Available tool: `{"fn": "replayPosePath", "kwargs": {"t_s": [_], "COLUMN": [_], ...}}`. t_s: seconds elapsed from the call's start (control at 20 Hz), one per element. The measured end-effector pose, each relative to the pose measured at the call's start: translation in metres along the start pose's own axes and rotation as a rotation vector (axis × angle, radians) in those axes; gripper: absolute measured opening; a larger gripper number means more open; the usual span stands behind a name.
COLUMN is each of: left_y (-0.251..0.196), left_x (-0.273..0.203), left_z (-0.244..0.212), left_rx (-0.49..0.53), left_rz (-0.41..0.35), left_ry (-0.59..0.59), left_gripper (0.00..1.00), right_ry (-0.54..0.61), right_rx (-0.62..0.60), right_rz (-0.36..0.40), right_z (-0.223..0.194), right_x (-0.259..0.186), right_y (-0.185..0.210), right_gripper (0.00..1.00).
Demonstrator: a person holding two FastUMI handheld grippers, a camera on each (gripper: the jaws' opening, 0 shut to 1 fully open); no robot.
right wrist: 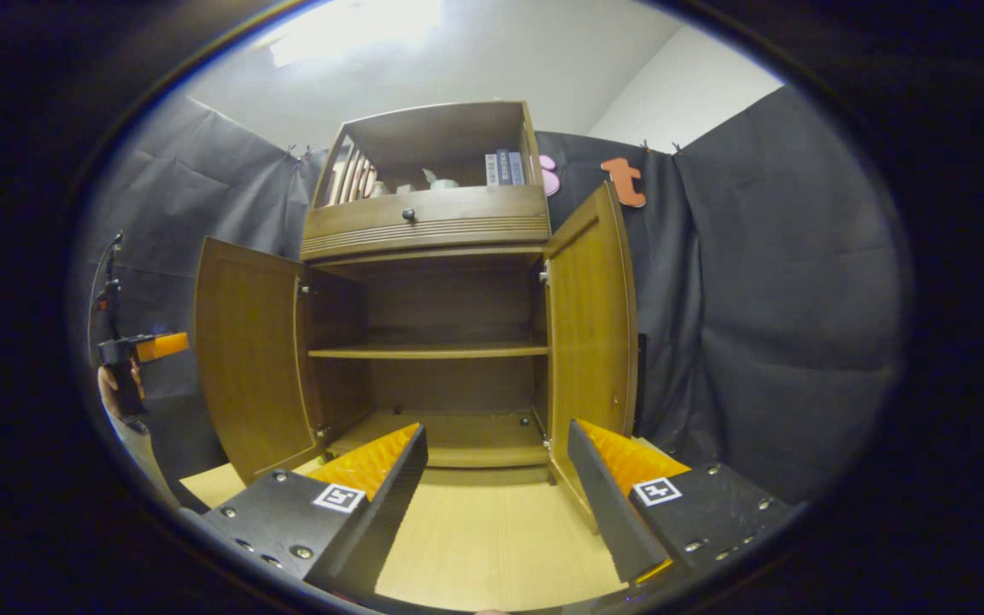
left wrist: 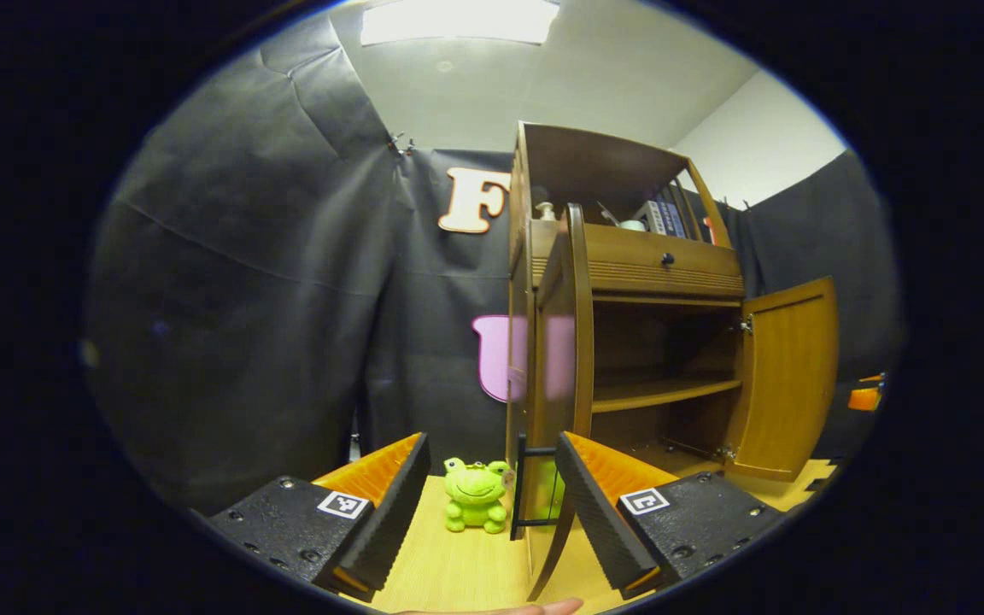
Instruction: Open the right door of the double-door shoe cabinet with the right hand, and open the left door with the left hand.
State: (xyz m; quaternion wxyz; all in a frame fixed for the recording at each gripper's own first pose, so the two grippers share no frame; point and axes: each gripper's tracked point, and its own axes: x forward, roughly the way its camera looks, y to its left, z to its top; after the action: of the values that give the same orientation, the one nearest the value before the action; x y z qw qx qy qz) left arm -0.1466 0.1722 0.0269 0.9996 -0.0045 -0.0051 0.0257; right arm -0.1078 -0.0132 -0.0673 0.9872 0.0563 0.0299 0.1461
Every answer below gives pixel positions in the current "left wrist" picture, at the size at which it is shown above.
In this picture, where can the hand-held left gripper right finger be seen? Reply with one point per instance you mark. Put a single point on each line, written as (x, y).
(599, 521)

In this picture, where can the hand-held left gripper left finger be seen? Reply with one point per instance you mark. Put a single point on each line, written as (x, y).
(389, 521)

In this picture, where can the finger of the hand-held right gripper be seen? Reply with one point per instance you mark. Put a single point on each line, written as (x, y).
(873, 377)
(864, 400)

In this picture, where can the wooden cabinet door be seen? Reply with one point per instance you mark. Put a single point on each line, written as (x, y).
(556, 342)
(787, 376)

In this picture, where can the wooden double-door shoe cabinet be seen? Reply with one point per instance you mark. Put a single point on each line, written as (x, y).
(594, 162)

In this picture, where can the metal door hinge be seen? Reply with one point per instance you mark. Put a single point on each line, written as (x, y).
(724, 453)
(746, 324)

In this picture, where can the wooden inner cabinet shelf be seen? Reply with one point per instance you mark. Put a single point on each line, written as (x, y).
(654, 393)

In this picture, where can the wooden cabinet drawer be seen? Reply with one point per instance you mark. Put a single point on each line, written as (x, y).
(629, 252)

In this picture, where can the green frog plush toy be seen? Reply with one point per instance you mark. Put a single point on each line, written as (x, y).
(475, 491)

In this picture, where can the blue grey book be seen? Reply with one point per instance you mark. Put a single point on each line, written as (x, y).
(678, 222)

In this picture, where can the black backdrop cloth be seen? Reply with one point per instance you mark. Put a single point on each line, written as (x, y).
(244, 299)

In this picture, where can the white cup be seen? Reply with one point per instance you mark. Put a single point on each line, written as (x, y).
(633, 225)

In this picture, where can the ceiling light panel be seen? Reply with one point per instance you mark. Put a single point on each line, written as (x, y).
(458, 21)

